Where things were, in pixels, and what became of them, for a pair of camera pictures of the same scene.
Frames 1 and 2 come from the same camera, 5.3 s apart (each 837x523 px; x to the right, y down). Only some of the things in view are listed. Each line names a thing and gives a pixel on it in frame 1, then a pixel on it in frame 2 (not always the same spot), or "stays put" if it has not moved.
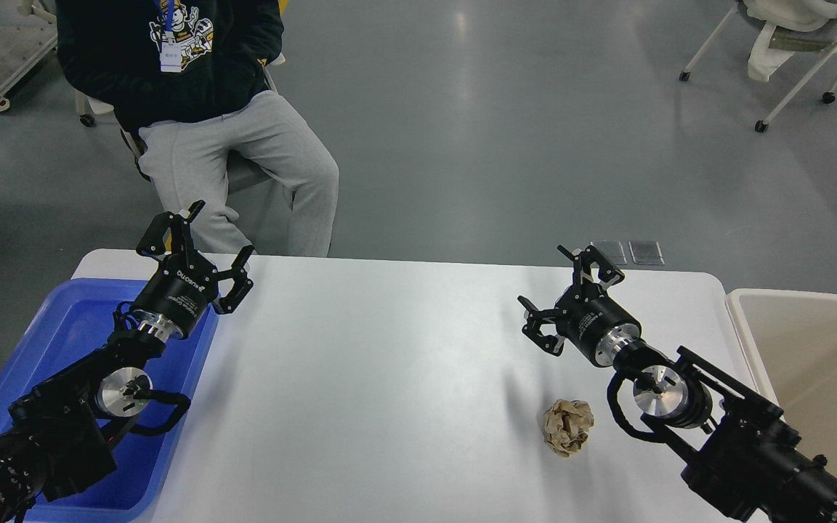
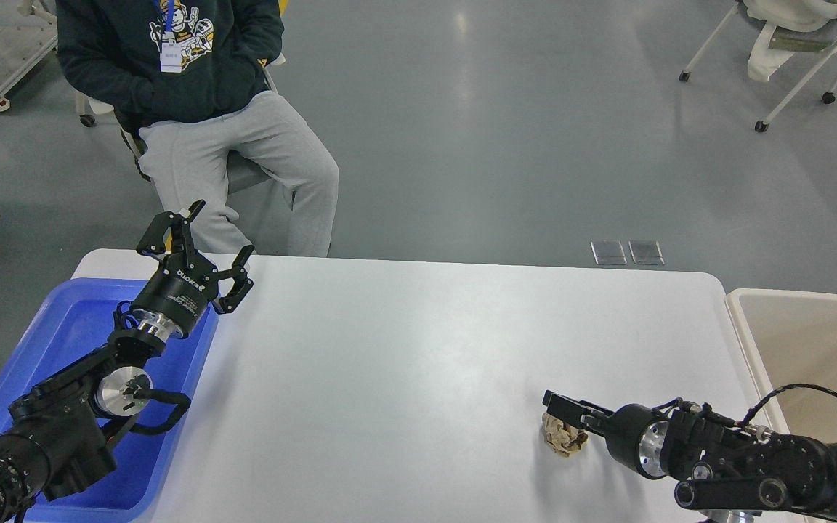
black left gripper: [185, 284] stays put
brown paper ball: [566, 425] stays put
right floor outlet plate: [646, 253] stays put
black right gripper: [586, 317] → [636, 436]
